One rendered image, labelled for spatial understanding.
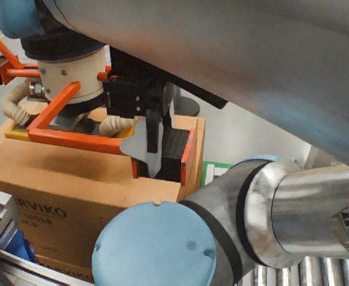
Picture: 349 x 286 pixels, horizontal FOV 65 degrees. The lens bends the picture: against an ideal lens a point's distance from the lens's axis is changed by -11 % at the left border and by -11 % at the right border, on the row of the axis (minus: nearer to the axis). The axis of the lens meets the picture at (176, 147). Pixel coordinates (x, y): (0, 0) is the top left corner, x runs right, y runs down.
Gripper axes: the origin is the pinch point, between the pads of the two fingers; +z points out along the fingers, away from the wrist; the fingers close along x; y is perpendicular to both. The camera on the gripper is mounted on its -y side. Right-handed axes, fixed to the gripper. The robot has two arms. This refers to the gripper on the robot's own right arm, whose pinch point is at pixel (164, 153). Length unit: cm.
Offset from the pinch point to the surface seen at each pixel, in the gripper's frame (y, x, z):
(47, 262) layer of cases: 48, -6, 67
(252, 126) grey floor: -31, -184, 118
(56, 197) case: 30.8, -6.1, 25.7
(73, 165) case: 30.3, -16.8, 24.0
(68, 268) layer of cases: 39, -6, 67
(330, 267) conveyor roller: -55, -21, 63
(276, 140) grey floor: -52, -168, 118
